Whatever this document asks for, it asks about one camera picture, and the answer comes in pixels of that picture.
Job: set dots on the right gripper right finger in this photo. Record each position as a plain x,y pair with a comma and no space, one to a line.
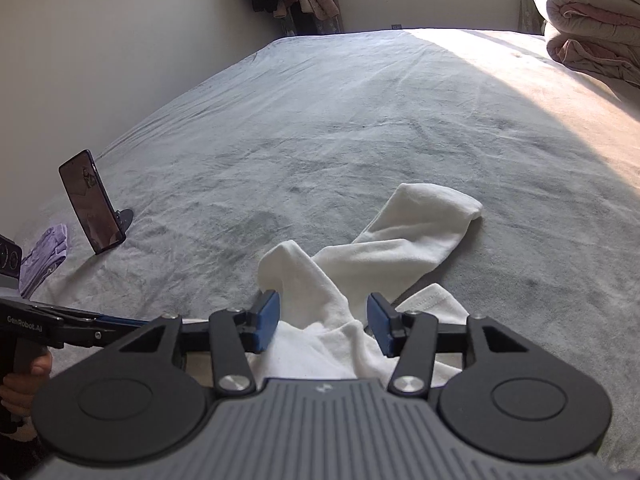
411,338

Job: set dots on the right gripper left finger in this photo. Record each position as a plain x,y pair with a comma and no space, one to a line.
233,334

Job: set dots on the white Winnie the Pooh sweatshirt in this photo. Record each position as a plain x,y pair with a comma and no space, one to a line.
322,329

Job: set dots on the person's left hand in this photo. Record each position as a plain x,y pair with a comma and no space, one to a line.
18,390

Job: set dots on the folded purple garment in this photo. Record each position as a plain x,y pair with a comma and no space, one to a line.
47,255

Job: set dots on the black phone stand base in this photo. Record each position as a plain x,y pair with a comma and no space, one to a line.
124,218

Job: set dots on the black smartphone on stand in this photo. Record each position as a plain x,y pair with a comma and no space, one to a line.
98,219

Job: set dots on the grey bed sheet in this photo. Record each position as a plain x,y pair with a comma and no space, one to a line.
308,138

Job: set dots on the folded beige pink comforter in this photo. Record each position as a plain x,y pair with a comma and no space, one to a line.
594,36

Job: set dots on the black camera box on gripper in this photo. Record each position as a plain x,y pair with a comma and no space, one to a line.
10,258

